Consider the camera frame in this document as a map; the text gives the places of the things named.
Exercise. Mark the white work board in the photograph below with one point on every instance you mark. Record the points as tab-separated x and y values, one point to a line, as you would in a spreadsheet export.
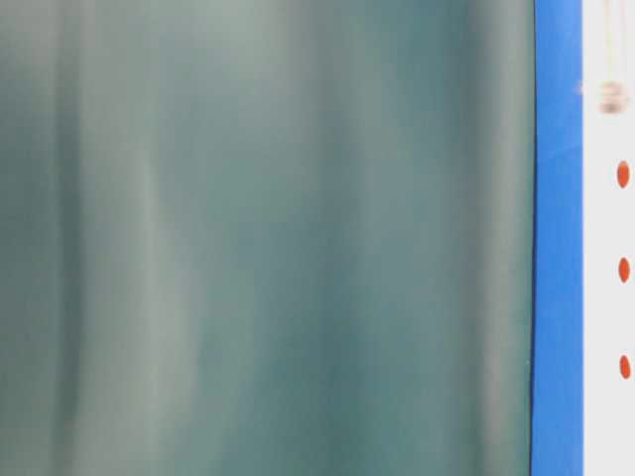
608	304

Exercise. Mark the red dot mark near solder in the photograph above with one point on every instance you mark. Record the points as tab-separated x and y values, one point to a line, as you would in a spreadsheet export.
624	367

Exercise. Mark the red dot mark near iron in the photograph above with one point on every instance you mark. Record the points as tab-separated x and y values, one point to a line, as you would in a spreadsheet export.
623	174

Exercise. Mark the blue table cloth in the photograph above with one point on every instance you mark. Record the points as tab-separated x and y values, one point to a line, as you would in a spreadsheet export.
557	354

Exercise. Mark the red dot mark middle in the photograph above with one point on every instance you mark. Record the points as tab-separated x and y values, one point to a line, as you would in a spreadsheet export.
623	269

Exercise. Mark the red handled soldering iron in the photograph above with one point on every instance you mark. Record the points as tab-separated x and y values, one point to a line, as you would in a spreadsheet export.
607	55

